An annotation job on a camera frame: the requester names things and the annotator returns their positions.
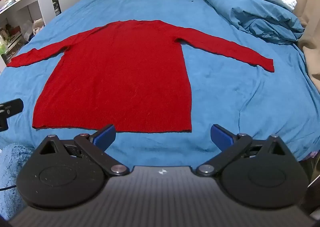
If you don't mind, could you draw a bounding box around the beige curtain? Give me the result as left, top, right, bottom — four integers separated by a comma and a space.
292, 0, 320, 88

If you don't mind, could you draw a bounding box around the white bag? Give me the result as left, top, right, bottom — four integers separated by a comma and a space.
32, 18, 46, 34

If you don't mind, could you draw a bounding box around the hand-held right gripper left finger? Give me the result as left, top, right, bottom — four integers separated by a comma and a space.
33, 124, 130, 176

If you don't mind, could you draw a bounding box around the red knit sweater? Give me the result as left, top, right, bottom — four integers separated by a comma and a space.
6, 19, 275, 134

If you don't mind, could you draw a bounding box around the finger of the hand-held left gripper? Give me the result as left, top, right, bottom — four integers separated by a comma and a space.
0, 99, 24, 131

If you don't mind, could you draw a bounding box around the blue duvet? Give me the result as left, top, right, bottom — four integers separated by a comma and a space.
197, 0, 304, 46

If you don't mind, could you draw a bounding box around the cluster of toiletry bottles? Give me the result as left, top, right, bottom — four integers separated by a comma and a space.
0, 23, 26, 56

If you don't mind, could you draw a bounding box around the blue fluffy rug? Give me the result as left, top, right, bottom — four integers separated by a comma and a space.
0, 143, 34, 220

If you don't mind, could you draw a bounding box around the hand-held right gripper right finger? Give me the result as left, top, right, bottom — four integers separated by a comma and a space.
195, 124, 292, 177

